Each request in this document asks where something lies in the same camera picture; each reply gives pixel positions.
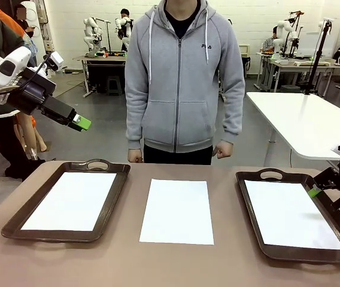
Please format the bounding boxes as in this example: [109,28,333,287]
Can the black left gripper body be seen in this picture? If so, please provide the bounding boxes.
[8,67,77,127]

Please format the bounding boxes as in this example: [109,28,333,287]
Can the white A4 paper sheet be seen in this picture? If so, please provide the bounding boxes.
[244,179,340,251]
[20,172,117,232]

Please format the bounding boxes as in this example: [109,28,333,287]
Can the white A4 paper stack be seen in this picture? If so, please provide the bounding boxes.
[139,178,215,246]

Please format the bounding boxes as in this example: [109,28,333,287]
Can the person's left forearm grey sleeve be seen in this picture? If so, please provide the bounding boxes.
[222,89,245,144]

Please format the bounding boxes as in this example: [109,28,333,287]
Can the person's right forearm grey sleeve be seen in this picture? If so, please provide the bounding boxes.
[125,98,145,150]

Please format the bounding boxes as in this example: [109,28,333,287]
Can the person's right hand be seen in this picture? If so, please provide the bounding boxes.
[127,148,144,164]

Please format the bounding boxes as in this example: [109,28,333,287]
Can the person's left hand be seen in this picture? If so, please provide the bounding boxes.
[212,139,235,158]

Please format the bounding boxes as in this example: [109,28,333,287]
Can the black stool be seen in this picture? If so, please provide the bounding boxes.
[107,75,123,96]

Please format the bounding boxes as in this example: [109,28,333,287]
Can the person holding phone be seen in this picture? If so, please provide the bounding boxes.
[16,4,39,68]

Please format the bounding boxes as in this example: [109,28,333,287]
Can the person in dark green jacket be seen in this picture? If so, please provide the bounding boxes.
[0,0,48,180]

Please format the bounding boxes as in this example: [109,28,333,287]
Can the brown plastic serving tray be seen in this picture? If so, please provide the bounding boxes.
[235,167,340,265]
[1,158,132,245]

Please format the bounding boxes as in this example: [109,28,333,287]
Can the grey background workbench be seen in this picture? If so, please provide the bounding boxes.
[72,54,128,98]

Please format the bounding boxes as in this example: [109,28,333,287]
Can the white table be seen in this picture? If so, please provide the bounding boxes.
[246,91,340,168]

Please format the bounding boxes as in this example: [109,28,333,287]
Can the person in orange top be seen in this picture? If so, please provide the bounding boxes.
[0,0,48,162]

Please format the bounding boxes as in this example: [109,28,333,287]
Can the thin black stand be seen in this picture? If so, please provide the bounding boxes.
[95,17,113,56]

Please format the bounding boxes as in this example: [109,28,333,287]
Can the person in grey hoodie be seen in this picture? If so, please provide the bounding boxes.
[125,0,245,165]

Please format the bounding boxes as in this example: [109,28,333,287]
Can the long grey workbench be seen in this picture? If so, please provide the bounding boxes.
[256,52,340,92]

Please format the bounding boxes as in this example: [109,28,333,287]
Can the background person in black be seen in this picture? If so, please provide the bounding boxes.
[119,8,135,50]

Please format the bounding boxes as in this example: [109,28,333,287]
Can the pale wooden board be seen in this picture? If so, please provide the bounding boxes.
[295,60,331,67]

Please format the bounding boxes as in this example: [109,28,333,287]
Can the seated background person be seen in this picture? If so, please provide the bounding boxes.
[262,26,278,54]

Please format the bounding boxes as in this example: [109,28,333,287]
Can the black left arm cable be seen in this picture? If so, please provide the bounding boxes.
[0,53,54,104]

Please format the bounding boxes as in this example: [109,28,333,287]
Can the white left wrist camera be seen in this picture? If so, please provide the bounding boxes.
[47,51,65,72]

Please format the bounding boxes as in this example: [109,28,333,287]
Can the black orange tripod frame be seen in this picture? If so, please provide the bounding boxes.
[288,10,305,59]

